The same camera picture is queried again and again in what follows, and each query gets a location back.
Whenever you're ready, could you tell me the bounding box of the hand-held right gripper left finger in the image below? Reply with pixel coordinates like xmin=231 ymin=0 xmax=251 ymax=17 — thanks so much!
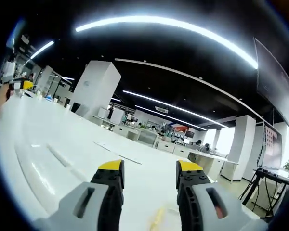
xmin=31 ymin=159 xmax=125 ymax=231

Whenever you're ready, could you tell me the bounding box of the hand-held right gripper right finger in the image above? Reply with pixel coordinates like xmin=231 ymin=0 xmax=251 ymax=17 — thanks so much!
xmin=175 ymin=160 xmax=268 ymax=231

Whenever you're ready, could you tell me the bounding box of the yellowish plastic latch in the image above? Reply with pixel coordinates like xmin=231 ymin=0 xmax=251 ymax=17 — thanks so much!
xmin=149 ymin=206 xmax=167 ymax=231

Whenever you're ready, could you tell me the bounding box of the white storage box lid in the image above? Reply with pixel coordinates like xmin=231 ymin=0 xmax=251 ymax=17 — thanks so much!
xmin=13 ymin=138 xmax=145 ymax=231

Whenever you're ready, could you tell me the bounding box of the white office desk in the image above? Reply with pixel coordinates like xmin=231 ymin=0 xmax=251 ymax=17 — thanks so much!
xmin=189 ymin=151 xmax=239 ymax=181

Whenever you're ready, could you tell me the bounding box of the black tripod stand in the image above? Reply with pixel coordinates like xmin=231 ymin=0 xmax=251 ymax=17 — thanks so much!
xmin=239 ymin=167 xmax=289 ymax=218

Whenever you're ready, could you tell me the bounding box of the flat white strip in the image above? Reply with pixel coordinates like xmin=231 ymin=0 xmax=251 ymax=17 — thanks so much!
xmin=93 ymin=140 xmax=143 ymax=166

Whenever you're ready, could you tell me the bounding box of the slim white pillar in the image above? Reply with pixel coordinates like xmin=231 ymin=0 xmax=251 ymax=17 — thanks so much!
xmin=227 ymin=115 xmax=256 ymax=181

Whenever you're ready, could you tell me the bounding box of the dark cloth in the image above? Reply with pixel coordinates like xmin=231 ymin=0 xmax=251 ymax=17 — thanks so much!
xmin=267 ymin=177 xmax=289 ymax=231

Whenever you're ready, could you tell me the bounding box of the monitor on stand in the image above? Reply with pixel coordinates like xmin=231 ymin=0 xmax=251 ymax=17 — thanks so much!
xmin=262 ymin=121 xmax=284 ymax=169

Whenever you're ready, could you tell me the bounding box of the white low cabinet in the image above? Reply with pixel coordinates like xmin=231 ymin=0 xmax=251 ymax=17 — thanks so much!
xmin=127 ymin=127 xmax=160 ymax=148

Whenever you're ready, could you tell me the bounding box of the ceiling air conditioner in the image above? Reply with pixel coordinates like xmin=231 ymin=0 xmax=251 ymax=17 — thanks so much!
xmin=155 ymin=105 xmax=170 ymax=114

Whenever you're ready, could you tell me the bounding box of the wide white pillar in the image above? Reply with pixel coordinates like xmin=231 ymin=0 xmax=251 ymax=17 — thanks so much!
xmin=70 ymin=60 xmax=122 ymax=119

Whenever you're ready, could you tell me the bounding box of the large dark hanging screen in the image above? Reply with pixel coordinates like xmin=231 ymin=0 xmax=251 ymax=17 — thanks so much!
xmin=253 ymin=37 xmax=289 ymax=128

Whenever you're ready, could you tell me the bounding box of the short ceiling light strip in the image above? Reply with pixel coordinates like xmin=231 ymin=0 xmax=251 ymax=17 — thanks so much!
xmin=29 ymin=40 xmax=55 ymax=60

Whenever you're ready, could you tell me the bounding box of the long curved ceiling light strip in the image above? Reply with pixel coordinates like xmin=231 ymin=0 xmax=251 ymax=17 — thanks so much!
xmin=75 ymin=15 xmax=259 ymax=70

